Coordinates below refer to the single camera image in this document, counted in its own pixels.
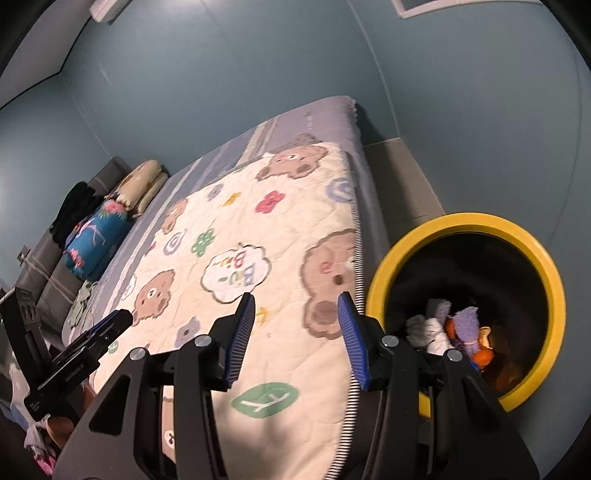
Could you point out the purple foam net bundle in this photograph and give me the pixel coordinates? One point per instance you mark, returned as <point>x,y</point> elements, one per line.
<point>466,330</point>

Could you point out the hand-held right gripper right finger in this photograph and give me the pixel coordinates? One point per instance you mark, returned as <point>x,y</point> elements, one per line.
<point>353,346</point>

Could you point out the blue floral folded quilt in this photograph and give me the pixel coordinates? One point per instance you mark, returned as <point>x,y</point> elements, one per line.
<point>99,240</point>

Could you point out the white air conditioner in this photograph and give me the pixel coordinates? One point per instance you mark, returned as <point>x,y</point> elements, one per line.
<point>108,8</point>

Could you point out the green cloth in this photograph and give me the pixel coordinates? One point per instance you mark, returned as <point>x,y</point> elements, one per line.
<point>81,307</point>

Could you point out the beige folded blanket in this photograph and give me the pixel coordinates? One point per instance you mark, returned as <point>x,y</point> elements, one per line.
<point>141,184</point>

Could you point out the yellow rimmed trash bin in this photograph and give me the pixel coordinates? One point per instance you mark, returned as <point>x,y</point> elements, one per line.
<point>461,224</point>

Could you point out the person's left hand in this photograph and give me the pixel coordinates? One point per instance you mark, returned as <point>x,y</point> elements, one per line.
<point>60,429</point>

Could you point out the bear printed blanket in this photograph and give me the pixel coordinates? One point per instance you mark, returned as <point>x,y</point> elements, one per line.
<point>277,230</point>

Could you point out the person's patterned clothing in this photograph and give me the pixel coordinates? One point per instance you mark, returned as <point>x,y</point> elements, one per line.
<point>39,454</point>

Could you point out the wall socket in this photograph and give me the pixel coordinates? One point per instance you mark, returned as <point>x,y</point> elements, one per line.
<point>24,254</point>

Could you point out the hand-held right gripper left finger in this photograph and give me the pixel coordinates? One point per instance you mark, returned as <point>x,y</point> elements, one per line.
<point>238,346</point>

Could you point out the black clothing pile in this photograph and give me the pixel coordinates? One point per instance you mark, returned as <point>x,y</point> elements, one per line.
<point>76,210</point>

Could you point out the bed with striped sheet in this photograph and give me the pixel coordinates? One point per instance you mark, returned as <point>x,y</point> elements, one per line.
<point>323,115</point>

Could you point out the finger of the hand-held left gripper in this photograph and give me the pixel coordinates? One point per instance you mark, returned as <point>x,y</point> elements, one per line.
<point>104,323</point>
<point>121,327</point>

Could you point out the orange snack wrapper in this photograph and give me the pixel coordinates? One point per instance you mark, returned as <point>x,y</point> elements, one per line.
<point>485,350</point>

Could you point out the grey bed headboard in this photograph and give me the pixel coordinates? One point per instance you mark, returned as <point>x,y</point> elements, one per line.
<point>51,277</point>

